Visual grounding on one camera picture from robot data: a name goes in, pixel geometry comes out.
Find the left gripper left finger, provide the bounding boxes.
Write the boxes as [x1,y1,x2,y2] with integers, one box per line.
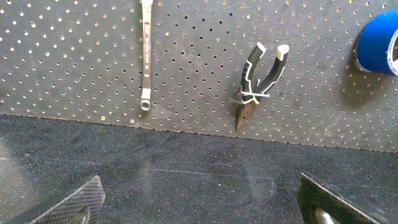
[0,175,106,224]

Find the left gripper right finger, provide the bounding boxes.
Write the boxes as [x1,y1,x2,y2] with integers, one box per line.
[295,172,398,224]

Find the black and white pliers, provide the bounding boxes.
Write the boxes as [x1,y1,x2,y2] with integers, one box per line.
[235,42,290,132]

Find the black pegboard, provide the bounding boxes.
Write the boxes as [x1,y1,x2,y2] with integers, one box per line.
[0,0,398,153]

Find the metal hook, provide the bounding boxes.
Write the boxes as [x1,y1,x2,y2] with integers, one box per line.
[240,78,271,98]

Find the wrench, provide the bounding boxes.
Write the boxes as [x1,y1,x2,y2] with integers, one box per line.
[139,0,154,112]

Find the roll of blue tape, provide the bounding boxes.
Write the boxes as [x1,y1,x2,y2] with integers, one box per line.
[356,9,398,77]

